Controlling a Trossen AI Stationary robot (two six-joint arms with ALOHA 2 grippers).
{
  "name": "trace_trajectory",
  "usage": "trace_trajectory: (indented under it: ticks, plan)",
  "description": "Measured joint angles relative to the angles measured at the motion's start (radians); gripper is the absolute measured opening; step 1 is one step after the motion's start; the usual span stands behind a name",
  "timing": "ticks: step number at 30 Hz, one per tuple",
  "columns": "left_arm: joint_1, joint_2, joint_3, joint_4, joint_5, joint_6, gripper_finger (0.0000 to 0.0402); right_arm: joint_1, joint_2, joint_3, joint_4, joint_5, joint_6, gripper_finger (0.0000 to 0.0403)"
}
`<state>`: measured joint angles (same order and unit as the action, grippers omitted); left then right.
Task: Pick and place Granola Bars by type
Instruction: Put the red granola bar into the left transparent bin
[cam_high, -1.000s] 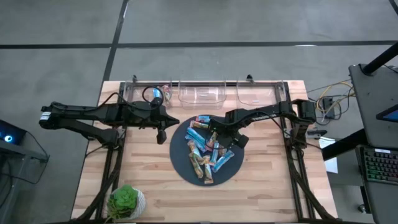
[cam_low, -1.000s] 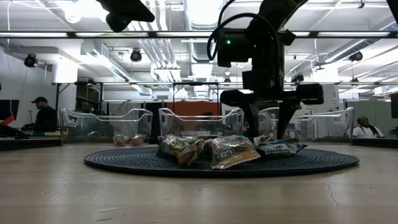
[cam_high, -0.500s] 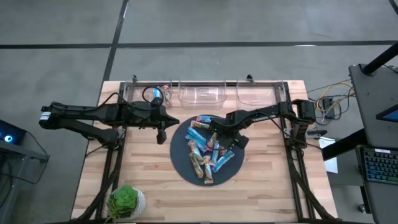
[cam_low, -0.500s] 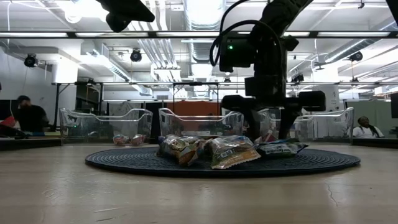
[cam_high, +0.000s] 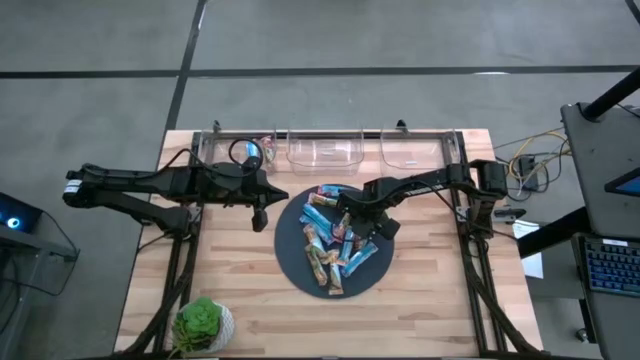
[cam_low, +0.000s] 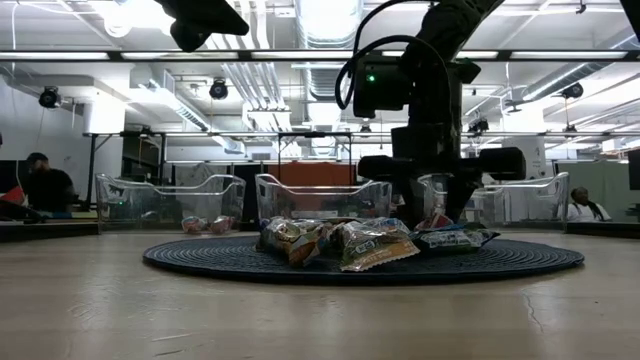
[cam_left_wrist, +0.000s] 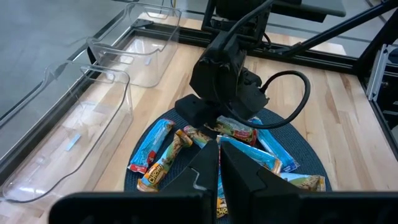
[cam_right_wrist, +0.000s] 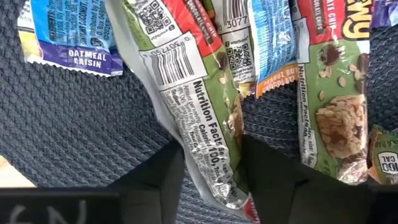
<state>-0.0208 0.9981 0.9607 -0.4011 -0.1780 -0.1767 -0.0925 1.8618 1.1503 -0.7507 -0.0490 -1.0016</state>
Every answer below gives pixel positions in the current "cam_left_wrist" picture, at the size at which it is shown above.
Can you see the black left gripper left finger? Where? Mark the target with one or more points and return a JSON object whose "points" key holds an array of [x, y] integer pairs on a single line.
{"points": [[205, 174]]}

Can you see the silver aluminium post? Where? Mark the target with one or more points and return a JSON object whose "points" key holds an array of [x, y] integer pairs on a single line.
{"points": [[377, 71]]}

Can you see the clear plastic bin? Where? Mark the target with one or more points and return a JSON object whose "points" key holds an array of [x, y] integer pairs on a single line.
{"points": [[146, 68], [77, 149]]}

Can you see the blue snack bar left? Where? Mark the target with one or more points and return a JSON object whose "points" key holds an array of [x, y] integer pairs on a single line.
{"points": [[152, 146]]}

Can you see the black diagonal support beam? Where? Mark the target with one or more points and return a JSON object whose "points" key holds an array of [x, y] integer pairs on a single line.
{"points": [[342, 27]]}

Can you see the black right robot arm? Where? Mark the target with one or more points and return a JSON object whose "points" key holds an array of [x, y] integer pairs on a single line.
{"points": [[242, 18]]}

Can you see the round dark woven placemat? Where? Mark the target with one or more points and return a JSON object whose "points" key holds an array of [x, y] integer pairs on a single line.
{"points": [[304, 155]]}

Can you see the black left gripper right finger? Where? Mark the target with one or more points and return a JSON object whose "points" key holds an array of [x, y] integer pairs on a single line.
{"points": [[239, 177]]}

